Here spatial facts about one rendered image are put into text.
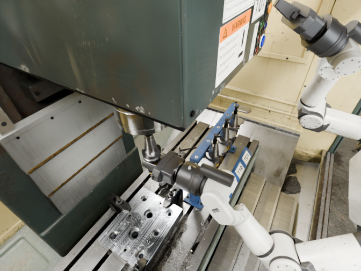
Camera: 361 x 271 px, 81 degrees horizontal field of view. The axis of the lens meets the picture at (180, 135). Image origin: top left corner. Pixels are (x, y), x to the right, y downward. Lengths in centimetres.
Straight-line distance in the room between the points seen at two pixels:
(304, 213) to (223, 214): 95
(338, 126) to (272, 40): 67
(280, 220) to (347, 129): 62
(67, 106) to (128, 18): 68
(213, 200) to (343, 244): 34
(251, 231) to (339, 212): 190
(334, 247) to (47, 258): 133
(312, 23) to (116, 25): 49
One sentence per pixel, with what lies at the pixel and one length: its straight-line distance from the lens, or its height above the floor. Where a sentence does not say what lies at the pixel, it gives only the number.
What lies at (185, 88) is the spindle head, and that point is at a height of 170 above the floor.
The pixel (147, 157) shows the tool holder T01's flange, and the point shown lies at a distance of 67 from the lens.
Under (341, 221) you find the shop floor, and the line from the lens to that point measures 247.
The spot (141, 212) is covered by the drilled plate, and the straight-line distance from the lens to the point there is 100.
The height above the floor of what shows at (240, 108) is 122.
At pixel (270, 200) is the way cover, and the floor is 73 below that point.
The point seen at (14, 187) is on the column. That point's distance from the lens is 105.
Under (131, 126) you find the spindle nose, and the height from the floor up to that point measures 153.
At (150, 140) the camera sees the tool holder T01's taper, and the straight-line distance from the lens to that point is 64.
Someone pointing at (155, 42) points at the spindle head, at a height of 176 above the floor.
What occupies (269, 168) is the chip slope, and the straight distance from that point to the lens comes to 156.
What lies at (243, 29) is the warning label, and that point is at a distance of 49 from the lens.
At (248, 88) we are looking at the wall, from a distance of 157.
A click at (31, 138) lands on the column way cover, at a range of 93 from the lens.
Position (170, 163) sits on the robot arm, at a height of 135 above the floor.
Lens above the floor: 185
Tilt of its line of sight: 41 degrees down
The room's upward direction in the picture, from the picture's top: 2 degrees counter-clockwise
